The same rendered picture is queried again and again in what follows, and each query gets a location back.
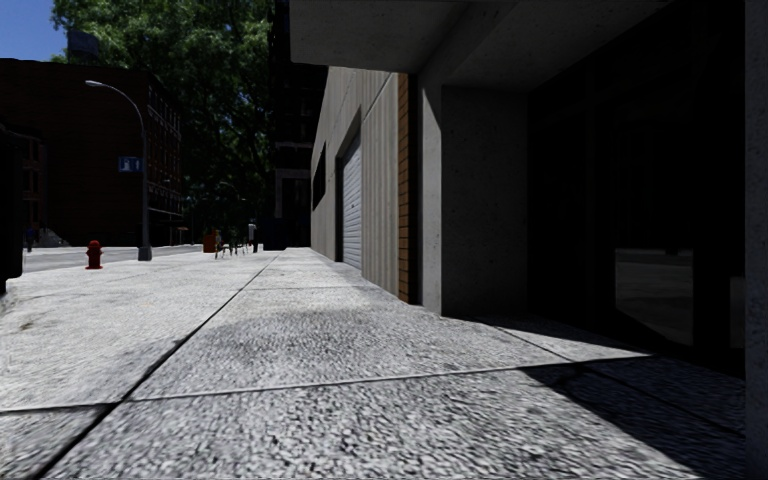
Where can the pale concrete building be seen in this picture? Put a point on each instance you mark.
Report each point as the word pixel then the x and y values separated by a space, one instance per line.
pixel 480 180

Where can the person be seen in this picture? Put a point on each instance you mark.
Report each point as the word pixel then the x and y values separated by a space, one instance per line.
pixel 29 237
pixel 252 234
pixel 218 243

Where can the dark building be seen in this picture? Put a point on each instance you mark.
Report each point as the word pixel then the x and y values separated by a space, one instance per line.
pixel 294 132

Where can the trees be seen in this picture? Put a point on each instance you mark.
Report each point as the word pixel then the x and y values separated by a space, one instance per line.
pixel 198 90

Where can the grey street lamp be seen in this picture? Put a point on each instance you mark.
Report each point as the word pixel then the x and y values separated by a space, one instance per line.
pixel 144 198

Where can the red fire hydrant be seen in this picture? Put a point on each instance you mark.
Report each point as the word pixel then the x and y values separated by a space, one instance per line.
pixel 94 255

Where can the red brick building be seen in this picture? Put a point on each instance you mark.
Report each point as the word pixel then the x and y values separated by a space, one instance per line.
pixel 90 156

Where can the black bus shelter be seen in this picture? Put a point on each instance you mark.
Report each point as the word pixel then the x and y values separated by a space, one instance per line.
pixel 9 204

